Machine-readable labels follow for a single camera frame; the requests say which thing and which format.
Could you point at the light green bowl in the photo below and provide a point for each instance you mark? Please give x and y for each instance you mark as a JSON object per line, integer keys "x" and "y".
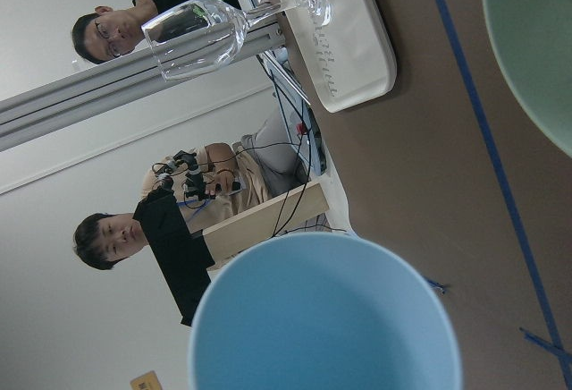
{"x": 531, "y": 41}

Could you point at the aluminium frame post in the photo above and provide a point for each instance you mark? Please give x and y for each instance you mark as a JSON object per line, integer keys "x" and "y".
{"x": 61, "y": 103}

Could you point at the seated person beige shirt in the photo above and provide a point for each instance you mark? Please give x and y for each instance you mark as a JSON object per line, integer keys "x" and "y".
{"x": 261, "y": 166}

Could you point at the clear wine glass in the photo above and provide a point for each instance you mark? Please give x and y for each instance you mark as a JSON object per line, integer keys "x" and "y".
{"x": 202, "y": 36}

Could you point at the person with glasses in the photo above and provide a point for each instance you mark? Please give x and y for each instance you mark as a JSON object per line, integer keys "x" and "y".
{"x": 106, "y": 33}

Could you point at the light blue plastic cup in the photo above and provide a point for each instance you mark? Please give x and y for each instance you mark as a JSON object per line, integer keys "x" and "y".
{"x": 322, "y": 311}

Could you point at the cream bear tray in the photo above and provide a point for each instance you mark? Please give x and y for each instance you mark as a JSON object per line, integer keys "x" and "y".
{"x": 350, "y": 60}

